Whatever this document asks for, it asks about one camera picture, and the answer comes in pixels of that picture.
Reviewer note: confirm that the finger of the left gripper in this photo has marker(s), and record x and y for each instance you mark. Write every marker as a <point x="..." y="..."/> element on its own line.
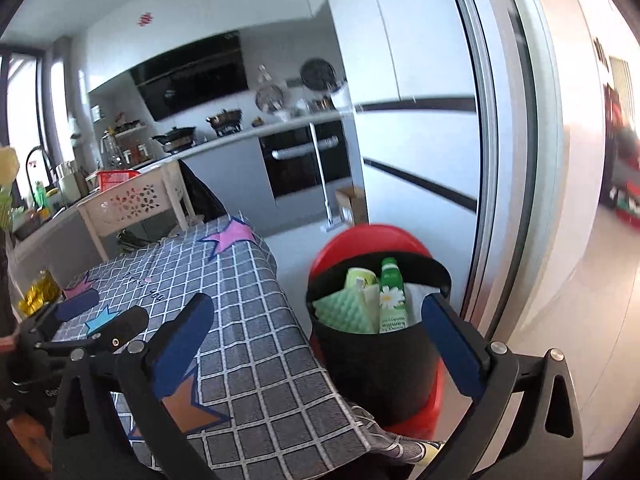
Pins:
<point x="75" y="307"/>
<point x="109" y="337"/>

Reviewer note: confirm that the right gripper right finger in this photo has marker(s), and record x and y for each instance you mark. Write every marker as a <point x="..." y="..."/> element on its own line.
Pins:
<point x="462" y="348"/>

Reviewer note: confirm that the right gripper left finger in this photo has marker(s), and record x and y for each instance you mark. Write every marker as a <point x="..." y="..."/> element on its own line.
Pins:
<point x="174" y="345"/>

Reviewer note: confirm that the green daisy tube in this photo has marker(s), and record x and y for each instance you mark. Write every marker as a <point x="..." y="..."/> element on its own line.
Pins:
<point x="392" y="298"/>

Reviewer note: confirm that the green sponge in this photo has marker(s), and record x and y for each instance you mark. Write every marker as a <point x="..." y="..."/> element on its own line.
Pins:
<point x="346" y="311"/>

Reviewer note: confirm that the light green lotion tube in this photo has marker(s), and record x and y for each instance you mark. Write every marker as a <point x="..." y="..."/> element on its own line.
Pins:
<point x="360" y="278"/>

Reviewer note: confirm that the white tissue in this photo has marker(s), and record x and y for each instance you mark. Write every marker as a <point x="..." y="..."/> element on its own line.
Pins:
<point x="415" y="295"/>

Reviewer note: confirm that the black trash bin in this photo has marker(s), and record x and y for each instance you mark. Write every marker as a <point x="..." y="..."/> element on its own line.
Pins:
<point x="389" y="375"/>

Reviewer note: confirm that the black kitchen faucet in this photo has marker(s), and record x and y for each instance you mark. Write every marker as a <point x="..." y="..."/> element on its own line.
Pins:
<point x="39" y="168"/>

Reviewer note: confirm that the person left hand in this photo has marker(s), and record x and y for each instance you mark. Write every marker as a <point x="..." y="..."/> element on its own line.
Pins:
<point x="25" y="443"/>

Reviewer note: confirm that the gold foil bag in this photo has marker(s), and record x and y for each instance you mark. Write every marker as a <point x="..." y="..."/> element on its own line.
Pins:
<point x="41" y="292"/>

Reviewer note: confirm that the grey checkered tablecloth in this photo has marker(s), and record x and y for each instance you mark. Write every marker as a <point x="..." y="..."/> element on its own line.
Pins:
<point x="259" y="404"/>

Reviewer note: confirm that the red plastic basket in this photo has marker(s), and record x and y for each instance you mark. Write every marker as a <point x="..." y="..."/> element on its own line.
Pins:
<point x="110" y="178"/>

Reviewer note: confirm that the red stool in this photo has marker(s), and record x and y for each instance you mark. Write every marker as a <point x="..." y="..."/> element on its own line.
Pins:
<point x="360" y="240"/>

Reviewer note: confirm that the white mop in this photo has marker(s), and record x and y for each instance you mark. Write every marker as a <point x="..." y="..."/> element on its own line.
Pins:
<point x="332" y="221"/>

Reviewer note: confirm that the cardboard box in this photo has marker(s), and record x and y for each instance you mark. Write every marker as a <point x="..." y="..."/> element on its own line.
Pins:
<point x="352" y="205"/>

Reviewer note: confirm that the black built-in oven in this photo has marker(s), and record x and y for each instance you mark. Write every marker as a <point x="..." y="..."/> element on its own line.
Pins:
<point x="291" y="157"/>

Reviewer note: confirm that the black range hood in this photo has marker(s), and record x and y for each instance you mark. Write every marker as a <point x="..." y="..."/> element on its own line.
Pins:
<point x="188" y="76"/>

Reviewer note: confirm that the white refrigerator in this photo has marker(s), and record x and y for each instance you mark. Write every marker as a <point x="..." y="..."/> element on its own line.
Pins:
<point x="410" y="75"/>

